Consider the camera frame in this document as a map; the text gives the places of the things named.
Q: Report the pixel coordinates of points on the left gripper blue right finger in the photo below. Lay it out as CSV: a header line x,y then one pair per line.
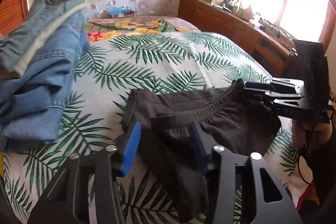
x,y
203,144

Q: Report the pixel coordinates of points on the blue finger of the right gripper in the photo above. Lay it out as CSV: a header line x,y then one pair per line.
x,y
266,97
260,86

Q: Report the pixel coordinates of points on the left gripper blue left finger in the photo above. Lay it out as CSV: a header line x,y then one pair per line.
x,y
127,146

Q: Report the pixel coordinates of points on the person right hand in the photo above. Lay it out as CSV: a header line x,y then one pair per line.
x,y
310,136

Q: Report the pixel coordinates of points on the long wooden cabinet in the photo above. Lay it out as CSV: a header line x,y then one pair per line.
x,y
265,49

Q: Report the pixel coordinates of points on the palm leaf bed cover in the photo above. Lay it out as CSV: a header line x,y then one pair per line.
x,y
88,118

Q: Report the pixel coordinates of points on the blue denim jeans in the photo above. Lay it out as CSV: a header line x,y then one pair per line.
x,y
32,106

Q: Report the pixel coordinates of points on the floral blanket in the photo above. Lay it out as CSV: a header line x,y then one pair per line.
x,y
105,29

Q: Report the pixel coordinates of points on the blue tissue box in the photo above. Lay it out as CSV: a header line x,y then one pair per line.
x,y
120,12

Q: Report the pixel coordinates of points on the wooden headboard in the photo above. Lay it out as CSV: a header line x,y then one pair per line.
x,y
13,13

